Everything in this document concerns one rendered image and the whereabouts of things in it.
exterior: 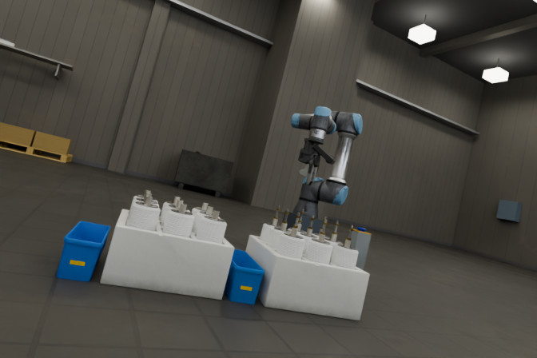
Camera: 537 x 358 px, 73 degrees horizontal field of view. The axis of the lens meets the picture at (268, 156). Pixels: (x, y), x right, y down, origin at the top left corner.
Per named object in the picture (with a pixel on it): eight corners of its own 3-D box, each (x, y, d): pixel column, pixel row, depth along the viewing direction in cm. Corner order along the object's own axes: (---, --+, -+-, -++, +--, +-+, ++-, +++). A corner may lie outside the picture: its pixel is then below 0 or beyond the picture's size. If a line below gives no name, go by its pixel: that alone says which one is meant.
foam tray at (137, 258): (109, 252, 148) (122, 208, 149) (203, 267, 160) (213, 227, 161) (99, 284, 111) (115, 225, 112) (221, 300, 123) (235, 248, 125)
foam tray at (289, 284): (239, 273, 164) (249, 234, 166) (316, 287, 175) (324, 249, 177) (264, 307, 127) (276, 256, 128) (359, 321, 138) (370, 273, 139)
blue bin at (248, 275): (213, 275, 152) (220, 246, 153) (239, 279, 155) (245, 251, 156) (227, 301, 123) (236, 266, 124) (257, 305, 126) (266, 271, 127)
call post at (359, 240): (335, 295, 169) (350, 228, 171) (348, 296, 171) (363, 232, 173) (343, 300, 162) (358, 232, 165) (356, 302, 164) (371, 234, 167)
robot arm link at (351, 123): (321, 201, 218) (341, 113, 222) (345, 208, 211) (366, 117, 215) (315, 200, 207) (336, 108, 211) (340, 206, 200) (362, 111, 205)
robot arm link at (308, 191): (303, 197, 223) (308, 176, 224) (324, 202, 217) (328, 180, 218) (296, 196, 212) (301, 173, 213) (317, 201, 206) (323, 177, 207)
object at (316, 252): (296, 287, 136) (308, 240, 138) (298, 281, 146) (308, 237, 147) (322, 295, 135) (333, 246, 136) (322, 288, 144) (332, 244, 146)
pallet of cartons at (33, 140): (-12, 145, 570) (-4, 121, 574) (1, 145, 639) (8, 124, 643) (67, 163, 615) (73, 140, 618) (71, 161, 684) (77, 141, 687)
